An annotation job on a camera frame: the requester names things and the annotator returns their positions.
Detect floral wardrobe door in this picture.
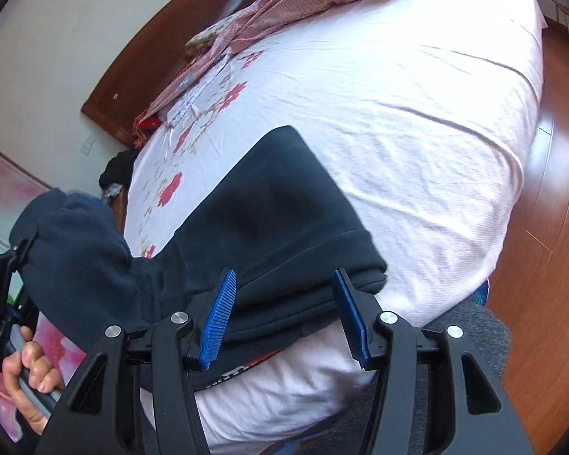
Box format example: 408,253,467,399
0,146,89,444

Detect dark wooden headboard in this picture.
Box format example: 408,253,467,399
81,0,256,146

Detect grey trousered leg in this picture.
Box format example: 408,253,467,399
267,289,526,454

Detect white floral bed sheet mattress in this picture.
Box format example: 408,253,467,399
123,0,545,455

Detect black clothes pile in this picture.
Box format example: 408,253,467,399
98,147,140,199

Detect white wall switch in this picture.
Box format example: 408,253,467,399
80,136,96,156

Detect person's left hand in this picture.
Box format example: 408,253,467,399
2,326,64,436

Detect red pillow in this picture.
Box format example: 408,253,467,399
137,116,162,132

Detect dark navy pants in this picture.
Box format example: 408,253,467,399
9,126,386,390

